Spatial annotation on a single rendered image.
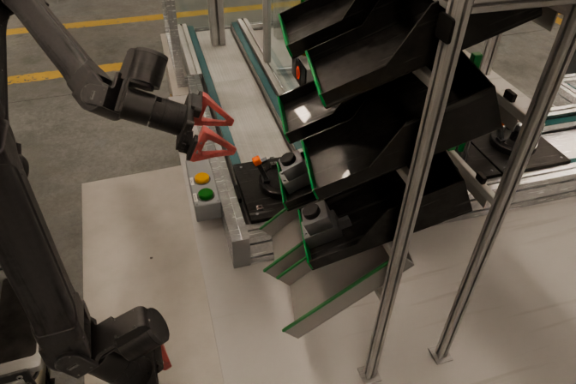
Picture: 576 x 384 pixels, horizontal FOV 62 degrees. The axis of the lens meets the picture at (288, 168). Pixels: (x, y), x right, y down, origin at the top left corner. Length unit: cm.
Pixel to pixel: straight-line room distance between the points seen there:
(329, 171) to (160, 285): 65
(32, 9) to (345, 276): 80
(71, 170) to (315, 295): 236
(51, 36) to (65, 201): 199
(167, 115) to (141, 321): 34
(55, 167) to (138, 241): 190
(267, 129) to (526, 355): 99
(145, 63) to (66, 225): 201
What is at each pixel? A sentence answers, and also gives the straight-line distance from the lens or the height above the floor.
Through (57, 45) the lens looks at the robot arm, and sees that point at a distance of 101.
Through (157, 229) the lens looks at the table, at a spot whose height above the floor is 86.
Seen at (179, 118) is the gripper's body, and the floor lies 138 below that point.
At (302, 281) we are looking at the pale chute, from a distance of 104.
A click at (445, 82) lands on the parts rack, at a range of 62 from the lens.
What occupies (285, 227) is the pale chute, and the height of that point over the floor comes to 102.
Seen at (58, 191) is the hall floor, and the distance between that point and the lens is 303.
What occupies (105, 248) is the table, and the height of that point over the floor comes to 86.
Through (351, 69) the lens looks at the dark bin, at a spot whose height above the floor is 153.
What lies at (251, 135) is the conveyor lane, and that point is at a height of 92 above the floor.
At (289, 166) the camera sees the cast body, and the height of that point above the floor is 126.
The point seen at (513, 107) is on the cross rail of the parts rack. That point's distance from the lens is 79.
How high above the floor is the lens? 183
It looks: 38 degrees down
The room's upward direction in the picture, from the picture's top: 2 degrees clockwise
